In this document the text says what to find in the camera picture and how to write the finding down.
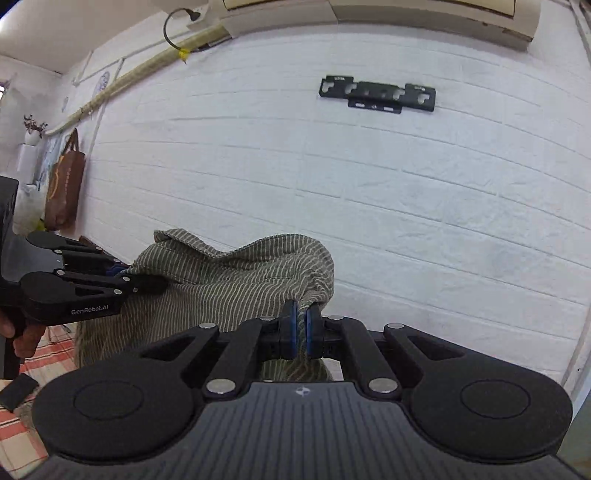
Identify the red plaid bed sheet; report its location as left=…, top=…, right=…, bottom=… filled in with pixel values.
left=0, top=323, right=81, bottom=480

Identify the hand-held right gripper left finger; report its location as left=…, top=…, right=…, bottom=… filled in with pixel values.
left=134, top=300, right=298, bottom=398

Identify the striped shirt with checked lining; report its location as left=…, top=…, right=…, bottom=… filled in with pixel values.
left=74, top=228, right=335, bottom=382

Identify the beige insulated pipe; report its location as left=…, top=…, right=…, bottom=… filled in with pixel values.
left=44, top=23, right=232, bottom=137

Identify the black power cable with plug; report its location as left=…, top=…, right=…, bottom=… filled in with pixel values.
left=163, top=7, right=205, bottom=52

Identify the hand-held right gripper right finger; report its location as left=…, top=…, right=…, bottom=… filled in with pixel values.
left=305, top=308, right=465, bottom=398

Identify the brown paper bag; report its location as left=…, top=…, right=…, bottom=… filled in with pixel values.
left=44, top=128, right=86, bottom=230

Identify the beige air conditioner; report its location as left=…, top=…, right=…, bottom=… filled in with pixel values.
left=208, top=0, right=542, bottom=52

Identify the potted plant in white vase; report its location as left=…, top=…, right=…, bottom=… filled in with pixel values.
left=23, top=114, right=49, bottom=147

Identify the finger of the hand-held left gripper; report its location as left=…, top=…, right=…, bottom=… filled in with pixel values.
left=55, top=271, right=169, bottom=297
left=53, top=244, right=133, bottom=278

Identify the black wall mount bracket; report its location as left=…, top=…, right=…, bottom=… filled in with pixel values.
left=318, top=74, right=437, bottom=115

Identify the person's left hand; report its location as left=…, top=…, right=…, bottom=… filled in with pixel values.
left=0, top=307, right=47, bottom=359

